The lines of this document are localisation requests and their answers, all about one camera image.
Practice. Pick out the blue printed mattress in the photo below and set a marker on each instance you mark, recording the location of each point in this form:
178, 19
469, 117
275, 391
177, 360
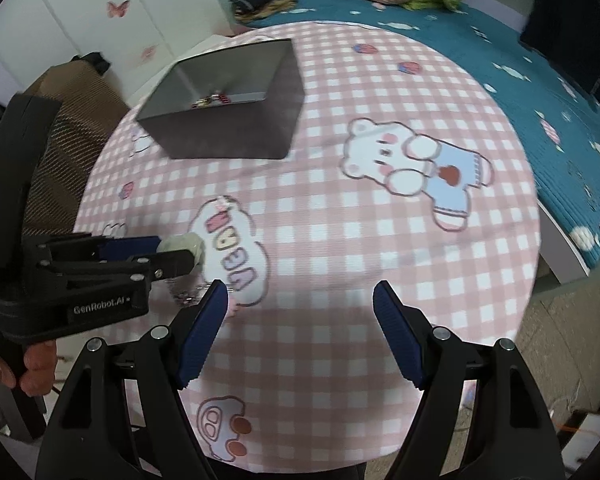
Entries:
530, 85

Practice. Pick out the grey metal tin box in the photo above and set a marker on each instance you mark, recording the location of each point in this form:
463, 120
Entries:
230, 130

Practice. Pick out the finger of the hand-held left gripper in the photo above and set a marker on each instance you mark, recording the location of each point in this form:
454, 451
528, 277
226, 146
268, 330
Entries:
170, 262
130, 247

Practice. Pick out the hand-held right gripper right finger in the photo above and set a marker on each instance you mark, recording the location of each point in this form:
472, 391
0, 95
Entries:
397, 330

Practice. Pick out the black jacket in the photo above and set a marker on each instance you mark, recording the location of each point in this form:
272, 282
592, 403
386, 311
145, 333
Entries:
570, 25

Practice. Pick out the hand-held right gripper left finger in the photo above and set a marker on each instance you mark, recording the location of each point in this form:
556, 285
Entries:
202, 330

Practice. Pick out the brown polka dot cloth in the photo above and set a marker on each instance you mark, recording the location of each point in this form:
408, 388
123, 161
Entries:
60, 160

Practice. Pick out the person's left hand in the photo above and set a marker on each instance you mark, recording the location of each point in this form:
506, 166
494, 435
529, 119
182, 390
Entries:
37, 367

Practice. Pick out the pink butterfly sticker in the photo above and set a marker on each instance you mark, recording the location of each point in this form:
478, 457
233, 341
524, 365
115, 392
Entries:
117, 9

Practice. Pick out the pink checkered bear tablecloth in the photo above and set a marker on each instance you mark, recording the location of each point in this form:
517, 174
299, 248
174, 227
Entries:
330, 240

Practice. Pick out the white wardrobe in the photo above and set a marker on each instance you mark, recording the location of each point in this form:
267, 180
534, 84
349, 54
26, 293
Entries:
80, 10

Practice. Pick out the small pink white trinket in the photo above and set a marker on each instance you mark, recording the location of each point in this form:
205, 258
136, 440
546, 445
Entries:
223, 203

